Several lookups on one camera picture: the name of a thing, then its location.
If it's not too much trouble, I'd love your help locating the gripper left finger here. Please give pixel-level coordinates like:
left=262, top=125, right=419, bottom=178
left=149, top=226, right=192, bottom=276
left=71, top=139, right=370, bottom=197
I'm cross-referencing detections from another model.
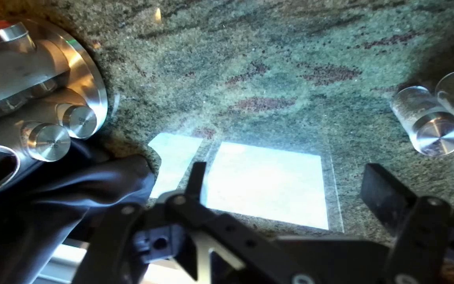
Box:
left=73, top=162, right=315, bottom=284

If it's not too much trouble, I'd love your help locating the round steel spice rack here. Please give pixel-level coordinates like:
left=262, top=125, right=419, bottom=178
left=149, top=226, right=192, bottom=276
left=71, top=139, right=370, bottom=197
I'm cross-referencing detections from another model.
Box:
left=0, top=16, right=109, bottom=229

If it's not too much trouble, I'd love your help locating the black cloth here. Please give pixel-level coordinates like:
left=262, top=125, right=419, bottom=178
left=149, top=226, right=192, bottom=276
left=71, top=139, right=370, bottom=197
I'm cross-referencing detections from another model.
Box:
left=0, top=138, right=157, bottom=284

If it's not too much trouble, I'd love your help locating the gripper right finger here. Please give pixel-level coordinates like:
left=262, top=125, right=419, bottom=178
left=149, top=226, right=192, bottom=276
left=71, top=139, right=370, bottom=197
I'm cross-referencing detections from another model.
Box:
left=360, top=163, right=454, bottom=284

